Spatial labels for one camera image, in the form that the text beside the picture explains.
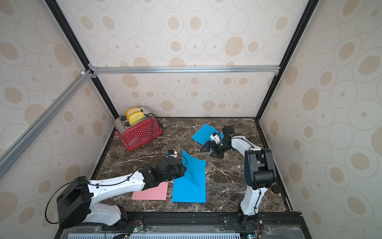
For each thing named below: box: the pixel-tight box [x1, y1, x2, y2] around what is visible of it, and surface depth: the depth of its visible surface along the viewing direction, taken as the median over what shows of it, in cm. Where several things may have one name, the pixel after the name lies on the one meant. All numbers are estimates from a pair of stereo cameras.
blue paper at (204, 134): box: [191, 123, 225, 146], surface depth 112 cm
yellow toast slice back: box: [125, 107, 142, 120], surface depth 98 cm
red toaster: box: [114, 109, 167, 152], surface depth 97 cm
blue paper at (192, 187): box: [171, 149, 207, 204], surface depth 87 cm
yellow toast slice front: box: [128, 111, 144, 125], surface depth 94 cm
